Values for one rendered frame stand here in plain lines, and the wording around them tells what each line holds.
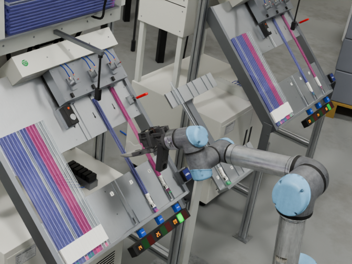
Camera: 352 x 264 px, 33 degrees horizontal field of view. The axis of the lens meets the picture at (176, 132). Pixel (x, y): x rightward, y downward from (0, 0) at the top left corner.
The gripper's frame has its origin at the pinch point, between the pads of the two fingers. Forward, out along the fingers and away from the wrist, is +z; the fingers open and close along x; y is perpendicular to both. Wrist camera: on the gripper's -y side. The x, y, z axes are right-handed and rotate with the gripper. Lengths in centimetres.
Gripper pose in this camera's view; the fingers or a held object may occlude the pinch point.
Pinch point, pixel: (133, 150)
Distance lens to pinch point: 228.2
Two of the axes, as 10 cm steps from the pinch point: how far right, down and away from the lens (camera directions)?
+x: -6.0, 3.4, -7.2
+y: -3.1, -9.3, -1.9
